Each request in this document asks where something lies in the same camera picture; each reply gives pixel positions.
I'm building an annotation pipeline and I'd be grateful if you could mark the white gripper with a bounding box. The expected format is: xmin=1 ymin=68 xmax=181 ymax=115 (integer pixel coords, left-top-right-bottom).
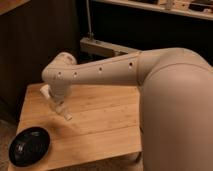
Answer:
xmin=40 ymin=85 xmax=71 ymax=103

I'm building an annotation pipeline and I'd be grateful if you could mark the vertical metal pole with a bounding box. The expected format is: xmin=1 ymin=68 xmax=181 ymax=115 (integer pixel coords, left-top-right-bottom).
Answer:
xmin=86 ymin=0 xmax=94 ymax=41

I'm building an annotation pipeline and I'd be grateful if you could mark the grey metal beam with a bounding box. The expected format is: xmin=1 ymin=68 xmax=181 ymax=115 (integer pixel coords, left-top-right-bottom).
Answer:
xmin=80 ymin=37 xmax=139 ymax=58

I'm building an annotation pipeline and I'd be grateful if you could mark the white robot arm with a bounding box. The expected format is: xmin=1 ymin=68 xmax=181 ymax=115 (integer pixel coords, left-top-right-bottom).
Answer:
xmin=42 ymin=48 xmax=213 ymax=171

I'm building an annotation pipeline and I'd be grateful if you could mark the wooden shelf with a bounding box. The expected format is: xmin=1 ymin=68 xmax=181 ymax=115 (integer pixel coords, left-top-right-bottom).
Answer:
xmin=93 ymin=0 xmax=213 ymax=21

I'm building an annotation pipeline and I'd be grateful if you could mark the small white bottle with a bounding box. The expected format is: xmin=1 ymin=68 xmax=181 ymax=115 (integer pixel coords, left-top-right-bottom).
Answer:
xmin=50 ymin=101 xmax=72 ymax=121

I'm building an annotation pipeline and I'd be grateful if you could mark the wooden table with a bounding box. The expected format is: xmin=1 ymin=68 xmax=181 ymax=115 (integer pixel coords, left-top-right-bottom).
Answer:
xmin=8 ymin=84 xmax=141 ymax=171

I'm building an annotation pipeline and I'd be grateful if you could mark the black ceramic bowl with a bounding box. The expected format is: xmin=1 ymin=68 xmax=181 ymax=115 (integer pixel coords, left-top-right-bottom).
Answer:
xmin=8 ymin=127 xmax=50 ymax=167

